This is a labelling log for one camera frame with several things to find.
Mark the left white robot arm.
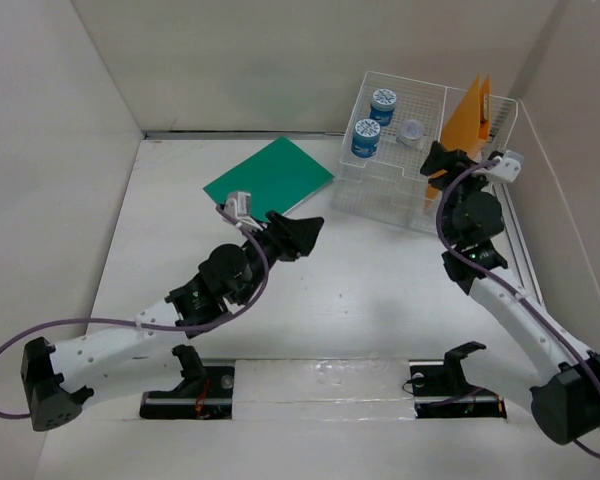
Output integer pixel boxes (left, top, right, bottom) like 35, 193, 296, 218
21, 207, 324, 432

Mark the blue tape roll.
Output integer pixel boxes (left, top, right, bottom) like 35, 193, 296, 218
351, 118, 381, 158
369, 88, 398, 127

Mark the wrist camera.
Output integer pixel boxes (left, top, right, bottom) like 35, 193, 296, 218
486, 150, 525, 184
221, 191, 257, 228

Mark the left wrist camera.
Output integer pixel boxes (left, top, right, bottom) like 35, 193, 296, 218
221, 191, 257, 228

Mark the white wire rack organizer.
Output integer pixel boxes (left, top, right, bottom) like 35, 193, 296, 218
332, 72, 518, 233

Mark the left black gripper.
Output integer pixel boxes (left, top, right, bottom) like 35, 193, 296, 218
235, 212, 321, 306

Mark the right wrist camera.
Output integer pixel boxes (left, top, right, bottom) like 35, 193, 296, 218
486, 150, 525, 184

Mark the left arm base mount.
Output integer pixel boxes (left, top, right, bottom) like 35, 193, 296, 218
139, 345, 235, 420

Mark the green notebook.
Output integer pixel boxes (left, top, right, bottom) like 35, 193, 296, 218
203, 137, 334, 220

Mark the small clear tape roll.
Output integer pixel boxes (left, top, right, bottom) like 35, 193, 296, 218
396, 119, 424, 148

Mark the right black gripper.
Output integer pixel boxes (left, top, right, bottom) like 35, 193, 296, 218
420, 140, 495, 243

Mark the orange notebook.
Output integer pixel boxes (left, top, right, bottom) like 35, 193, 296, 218
422, 74, 494, 206

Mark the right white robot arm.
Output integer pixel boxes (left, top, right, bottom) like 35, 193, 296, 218
420, 141, 600, 459

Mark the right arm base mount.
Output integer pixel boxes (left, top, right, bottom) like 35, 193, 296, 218
402, 341, 507, 419

